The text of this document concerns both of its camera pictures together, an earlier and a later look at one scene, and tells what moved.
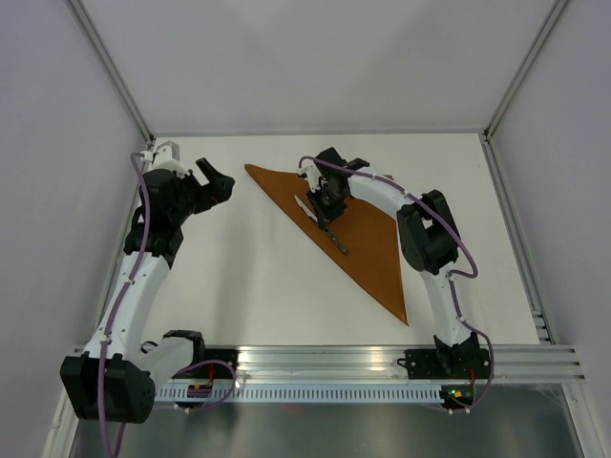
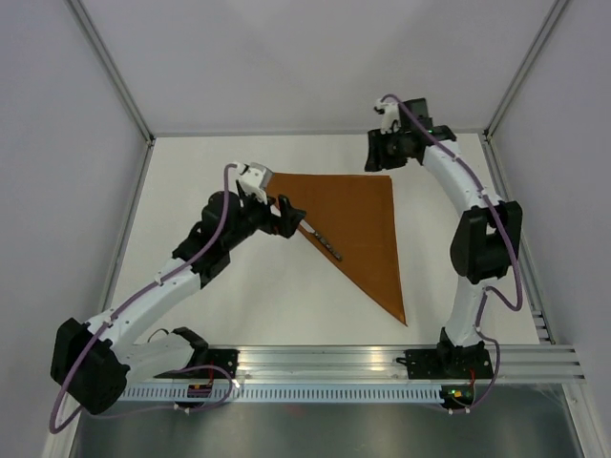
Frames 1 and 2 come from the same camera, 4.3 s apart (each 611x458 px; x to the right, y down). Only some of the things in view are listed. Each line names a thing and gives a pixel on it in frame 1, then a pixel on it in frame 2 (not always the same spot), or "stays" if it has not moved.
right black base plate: [446, 364] stays
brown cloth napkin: [368, 234] stays
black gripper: [166, 156] -> [253, 179]
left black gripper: [218, 190] -> [283, 224]
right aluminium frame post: [494, 123] stays
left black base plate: [220, 370] stays
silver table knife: [311, 215] -> [322, 240]
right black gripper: [318, 206] -> [377, 159]
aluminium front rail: [360, 364] stays
